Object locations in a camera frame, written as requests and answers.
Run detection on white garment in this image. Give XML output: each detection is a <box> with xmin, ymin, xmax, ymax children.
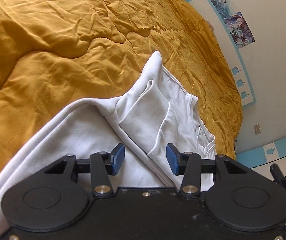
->
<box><xmin>0</xmin><ymin>51</ymin><xmax>216</xmax><ymax>235</ymax></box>

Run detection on white blue headboard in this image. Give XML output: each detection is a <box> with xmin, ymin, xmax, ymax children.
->
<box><xmin>187</xmin><ymin>0</ymin><xmax>256</xmax><ymax>107</ymax></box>

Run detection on blue white wardrobe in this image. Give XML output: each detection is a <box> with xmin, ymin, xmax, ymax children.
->
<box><xmin>236</xmin><ymin>137</ymin><xmax>286</xmax><ymax>180</ymax></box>

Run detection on mustard yellow duvet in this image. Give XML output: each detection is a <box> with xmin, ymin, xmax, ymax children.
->
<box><xmin>0</xmin><ymin>0</ymin><xmax>242</xmax><ymax>172</ymax></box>

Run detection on wall switch plate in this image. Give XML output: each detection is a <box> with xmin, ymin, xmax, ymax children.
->
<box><xmin>254</xmin><ymin>124</ymin><xmax>261</xmax><ymax>134</ymax></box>

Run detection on anime posters on wall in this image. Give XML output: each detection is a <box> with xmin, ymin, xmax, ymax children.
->
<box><xmin>210</xmin><ymin>0</ymin><xmax>255</xmax><ymax>48</ymax></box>

